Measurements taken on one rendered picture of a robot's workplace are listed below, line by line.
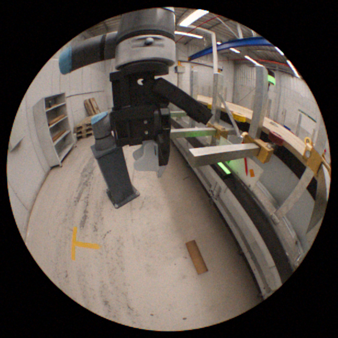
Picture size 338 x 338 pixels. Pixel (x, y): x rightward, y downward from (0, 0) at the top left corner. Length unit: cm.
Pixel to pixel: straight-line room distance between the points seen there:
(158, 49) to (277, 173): 63
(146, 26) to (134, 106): 13
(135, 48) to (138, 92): 7
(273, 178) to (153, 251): 95
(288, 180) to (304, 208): 18
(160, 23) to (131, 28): 4
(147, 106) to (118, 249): 104
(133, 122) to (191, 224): 102
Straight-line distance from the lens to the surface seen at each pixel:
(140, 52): 16
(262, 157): 41
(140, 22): 19
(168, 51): 17
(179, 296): 102
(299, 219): 67
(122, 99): 17
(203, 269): 94
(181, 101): 18
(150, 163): 21
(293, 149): 57
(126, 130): 17
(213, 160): 28
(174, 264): 99
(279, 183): 65
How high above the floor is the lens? 99
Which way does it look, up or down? 38 degrees down
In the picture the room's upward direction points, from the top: straight up
